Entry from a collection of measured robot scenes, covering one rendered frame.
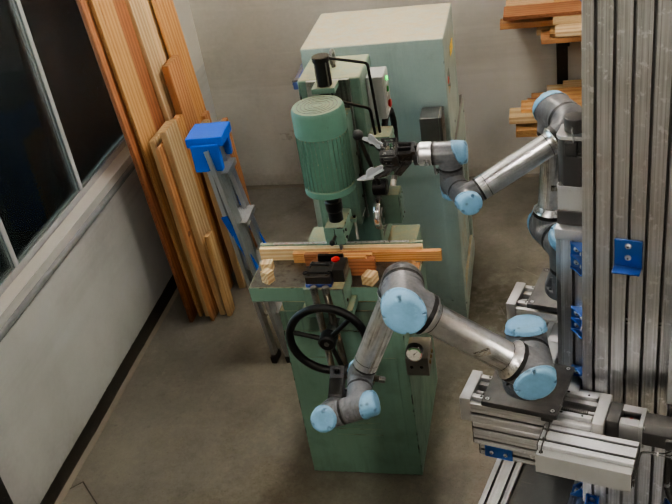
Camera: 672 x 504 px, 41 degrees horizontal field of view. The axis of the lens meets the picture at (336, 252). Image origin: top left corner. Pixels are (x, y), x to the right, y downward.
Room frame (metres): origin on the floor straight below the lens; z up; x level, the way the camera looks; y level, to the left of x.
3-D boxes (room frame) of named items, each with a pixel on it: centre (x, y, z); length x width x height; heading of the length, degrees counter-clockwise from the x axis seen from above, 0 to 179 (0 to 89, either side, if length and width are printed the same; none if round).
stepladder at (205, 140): (3.49, 0.39, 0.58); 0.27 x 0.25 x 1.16; 77
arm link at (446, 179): (2.50, -0.40, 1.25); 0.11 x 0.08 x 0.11; 8
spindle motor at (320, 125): (2.72, -0.02, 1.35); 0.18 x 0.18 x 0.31
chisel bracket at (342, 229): (2.74, -0.03, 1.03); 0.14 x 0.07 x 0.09; 163
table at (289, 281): (2.62, 0.02, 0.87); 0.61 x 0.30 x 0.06; 73
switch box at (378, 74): (2.99, -0.25, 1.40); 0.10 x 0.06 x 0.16; 163
